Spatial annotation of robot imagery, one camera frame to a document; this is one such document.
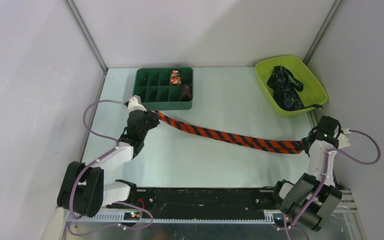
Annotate brown patterned rolled tie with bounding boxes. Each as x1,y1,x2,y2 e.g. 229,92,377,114
180,84,193,102

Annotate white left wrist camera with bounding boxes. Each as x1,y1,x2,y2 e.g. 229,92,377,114
125,95,148,112

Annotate right corner aluminium post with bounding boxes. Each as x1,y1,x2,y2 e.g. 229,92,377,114
302,0,343,65

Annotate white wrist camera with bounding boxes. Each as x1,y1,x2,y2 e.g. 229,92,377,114
337,128,351,149
125,95,148,112

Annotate green compartment organizer tray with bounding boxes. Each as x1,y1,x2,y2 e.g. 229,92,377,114
132,66,194,111

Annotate lime green plastic bin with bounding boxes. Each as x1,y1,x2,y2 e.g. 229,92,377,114
254,55,328,117

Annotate left corner aluminium post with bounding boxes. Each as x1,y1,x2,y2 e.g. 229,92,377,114
63,0,109,74

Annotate orange navy striped tie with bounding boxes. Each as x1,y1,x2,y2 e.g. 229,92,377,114
156,111,304,155

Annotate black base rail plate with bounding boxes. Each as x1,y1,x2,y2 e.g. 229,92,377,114
125,187,283,222

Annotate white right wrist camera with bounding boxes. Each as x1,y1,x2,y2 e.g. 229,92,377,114
337,128,351,149

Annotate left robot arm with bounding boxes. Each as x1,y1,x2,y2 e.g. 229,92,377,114
56,108,160,219

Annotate navy floral gold tie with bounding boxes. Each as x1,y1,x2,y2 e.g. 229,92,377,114
267,65,323,112

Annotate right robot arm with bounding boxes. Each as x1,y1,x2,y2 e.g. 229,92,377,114
270,115,342,231

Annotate corner aluminium post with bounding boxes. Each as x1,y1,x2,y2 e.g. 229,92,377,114
63,0,109,74
302,0,343,65

